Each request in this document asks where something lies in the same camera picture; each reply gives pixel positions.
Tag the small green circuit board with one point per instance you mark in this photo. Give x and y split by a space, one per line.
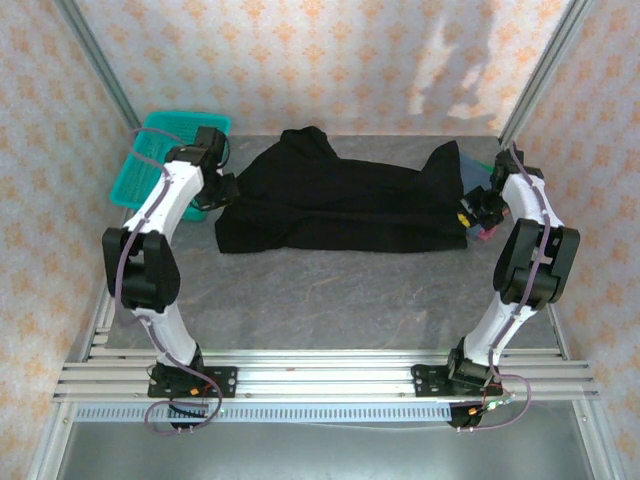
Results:
497 405

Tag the green folded t-shirt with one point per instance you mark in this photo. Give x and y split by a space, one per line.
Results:
487 165

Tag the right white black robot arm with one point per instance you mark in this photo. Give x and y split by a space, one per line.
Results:
535 260

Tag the pink folded t-shirt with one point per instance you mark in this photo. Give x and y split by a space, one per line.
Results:
482 235

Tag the metal lower shelf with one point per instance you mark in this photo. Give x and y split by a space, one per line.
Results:
320 452

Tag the black t-shirt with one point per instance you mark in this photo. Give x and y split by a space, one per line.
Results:
340 200

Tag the teal plastic basket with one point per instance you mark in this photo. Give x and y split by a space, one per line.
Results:
140 175

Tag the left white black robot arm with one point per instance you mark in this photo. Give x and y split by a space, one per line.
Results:
170 200

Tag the aluminium mounting rail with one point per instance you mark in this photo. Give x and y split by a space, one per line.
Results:
325 372

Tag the aluminium frame post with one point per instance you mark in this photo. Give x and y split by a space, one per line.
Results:
95 60
545 65

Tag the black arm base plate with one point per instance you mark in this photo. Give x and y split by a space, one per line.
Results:
427 381
222 382

